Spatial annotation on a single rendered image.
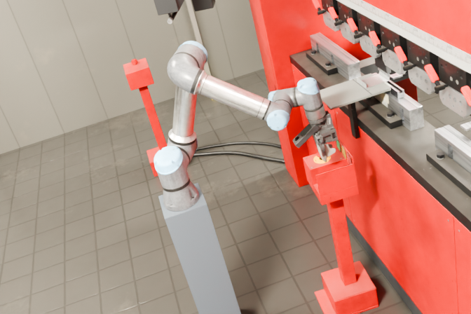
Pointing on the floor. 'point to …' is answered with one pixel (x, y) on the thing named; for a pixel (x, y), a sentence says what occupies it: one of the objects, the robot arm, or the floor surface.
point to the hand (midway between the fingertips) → (323, 160)
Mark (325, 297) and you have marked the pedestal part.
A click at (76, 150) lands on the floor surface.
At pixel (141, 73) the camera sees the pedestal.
